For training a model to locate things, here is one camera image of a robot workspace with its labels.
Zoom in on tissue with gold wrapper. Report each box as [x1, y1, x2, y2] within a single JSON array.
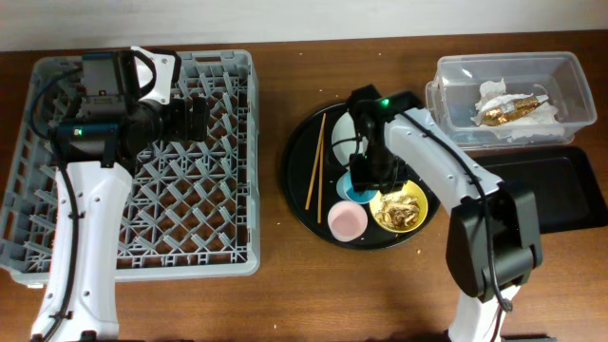
[[471, 79, 564, 141]]

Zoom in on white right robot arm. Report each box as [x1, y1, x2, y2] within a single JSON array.
[[346, 85, 542, 341]]

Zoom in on grey plate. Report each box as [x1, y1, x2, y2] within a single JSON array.
[[332, 112, 357, 168]]

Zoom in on food scraps and peanut shells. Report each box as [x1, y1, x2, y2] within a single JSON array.
[[371, 193, 420, 232]]

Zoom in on black rectangular tray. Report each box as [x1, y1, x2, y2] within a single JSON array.
[[475, 147, 607, 234]]

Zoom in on round black tray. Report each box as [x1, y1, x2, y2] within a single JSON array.
[[279, 103, 422, 250]]

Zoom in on pink cup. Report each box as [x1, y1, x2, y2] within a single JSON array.
[[327, 200, 368, 242]]

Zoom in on light blue cup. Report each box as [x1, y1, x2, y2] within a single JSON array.
[[336, 171, 378, 204]]

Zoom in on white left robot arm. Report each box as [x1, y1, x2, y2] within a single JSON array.
[[28, 47, 210, 341]]

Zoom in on clear plastic bin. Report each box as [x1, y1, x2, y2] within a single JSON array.
[[426, 51, 598, 151]]

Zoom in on yellow bowl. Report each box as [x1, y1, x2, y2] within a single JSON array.
[[369, 180, 429, 234]]

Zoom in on grey dishwasher rack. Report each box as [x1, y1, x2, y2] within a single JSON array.
[[1, 49, 260, 288]]

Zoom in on left wooden chopstick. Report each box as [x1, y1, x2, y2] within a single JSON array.
[[305, 113, 327, 210]]

